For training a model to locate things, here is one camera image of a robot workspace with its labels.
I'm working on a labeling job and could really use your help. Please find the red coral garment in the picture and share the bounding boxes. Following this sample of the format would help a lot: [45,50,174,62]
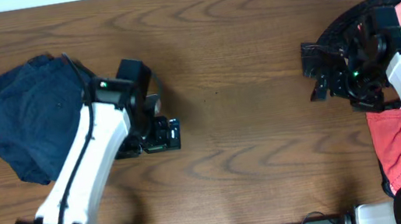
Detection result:
[366,109,401,198]

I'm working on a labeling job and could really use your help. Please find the navy shorts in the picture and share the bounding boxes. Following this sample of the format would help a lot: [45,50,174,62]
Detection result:
[0,54,93,185]

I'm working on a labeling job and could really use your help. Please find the black patterned garment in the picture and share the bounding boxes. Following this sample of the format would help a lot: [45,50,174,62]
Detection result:
[291,0,401,82]

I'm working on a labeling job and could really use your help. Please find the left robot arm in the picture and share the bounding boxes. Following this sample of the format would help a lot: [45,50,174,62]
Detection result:
[16,70,181,224]

